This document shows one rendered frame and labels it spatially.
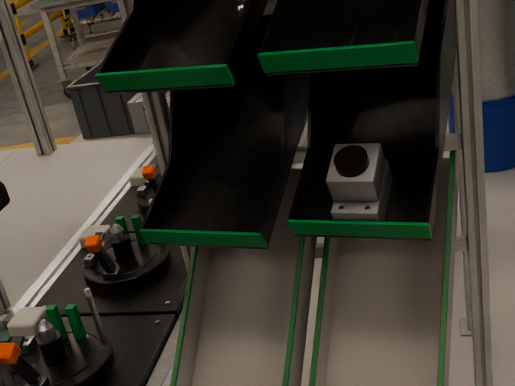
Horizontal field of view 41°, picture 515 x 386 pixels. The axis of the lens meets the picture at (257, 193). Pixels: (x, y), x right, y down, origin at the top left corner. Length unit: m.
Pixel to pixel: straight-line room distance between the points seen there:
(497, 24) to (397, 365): 0.83
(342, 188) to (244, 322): 0.24
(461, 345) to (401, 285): 0.29
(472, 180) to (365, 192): 0.17
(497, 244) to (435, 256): 0.51
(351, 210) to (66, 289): 0.62
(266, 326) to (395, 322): 0.14
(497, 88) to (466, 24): 0.77
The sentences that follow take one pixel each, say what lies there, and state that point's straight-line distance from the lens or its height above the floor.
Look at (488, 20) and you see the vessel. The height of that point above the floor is 1.17.
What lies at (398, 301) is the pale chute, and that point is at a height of 1.07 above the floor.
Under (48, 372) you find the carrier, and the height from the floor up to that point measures 0.99.
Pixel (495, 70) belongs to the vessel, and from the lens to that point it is 1.44.
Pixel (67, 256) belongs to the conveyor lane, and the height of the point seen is 0.96.
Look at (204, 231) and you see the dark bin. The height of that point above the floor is 1.21.
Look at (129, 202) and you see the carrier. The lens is 1.37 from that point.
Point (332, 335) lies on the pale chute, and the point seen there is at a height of 1.04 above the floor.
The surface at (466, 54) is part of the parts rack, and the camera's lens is 0.70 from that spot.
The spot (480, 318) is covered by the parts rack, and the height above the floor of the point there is 1.01.
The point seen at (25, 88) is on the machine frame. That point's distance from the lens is 2.07.
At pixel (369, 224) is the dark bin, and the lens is 0.62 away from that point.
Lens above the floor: 1.51
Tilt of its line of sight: 25 degrees down
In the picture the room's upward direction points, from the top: 11 degrees counter-clockwise
